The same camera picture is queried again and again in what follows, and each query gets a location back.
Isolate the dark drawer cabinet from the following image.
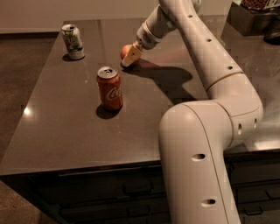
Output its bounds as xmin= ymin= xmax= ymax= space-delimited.
xmin=1 ymin=151 xmax=280 ymax=224

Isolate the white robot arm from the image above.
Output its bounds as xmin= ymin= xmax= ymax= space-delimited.
xmin=122 ymin=0 xmax=263 ymax=224

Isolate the red coke can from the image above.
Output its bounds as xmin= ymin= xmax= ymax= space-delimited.
xmin=96 ymin=66 xmax=123 ymax=110

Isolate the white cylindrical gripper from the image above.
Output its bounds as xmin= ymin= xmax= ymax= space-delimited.
xmin=121 ymin=4 xmax=177 ymax=68

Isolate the white green soda can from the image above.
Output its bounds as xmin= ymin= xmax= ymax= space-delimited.
xmin=61 ymin=24 xmax=85 ymax=60

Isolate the red apple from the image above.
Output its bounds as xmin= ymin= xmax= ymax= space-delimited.
xmin=120 ymin=44 xmax=141 ymax=66

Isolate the snack bag in box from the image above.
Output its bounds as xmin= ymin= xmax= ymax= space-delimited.
xmin=241 ymin=0 xmax=280 ymax=11

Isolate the dark snack box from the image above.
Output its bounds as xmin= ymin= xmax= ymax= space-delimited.
xmin=227 ymin=2 xmax=279 ymax=36

